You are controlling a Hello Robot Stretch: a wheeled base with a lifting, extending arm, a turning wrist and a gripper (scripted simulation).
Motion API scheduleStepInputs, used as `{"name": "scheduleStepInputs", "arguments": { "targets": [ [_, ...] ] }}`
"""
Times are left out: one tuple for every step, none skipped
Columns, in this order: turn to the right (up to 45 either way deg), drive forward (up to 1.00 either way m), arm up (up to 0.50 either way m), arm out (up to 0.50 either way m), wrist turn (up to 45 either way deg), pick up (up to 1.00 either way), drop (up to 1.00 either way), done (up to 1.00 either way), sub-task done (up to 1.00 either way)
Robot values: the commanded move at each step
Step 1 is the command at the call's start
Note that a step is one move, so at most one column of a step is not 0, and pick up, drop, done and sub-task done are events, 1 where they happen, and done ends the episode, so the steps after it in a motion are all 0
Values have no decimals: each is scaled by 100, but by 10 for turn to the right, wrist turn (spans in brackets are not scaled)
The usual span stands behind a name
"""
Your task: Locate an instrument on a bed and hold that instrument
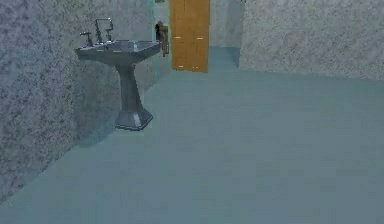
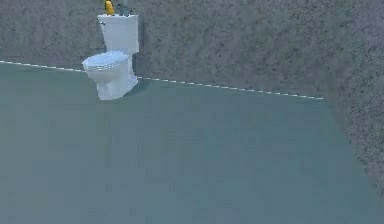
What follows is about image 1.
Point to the orange wooden door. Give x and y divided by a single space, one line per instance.
189 36

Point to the grey pedestal sink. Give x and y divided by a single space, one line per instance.
128 53

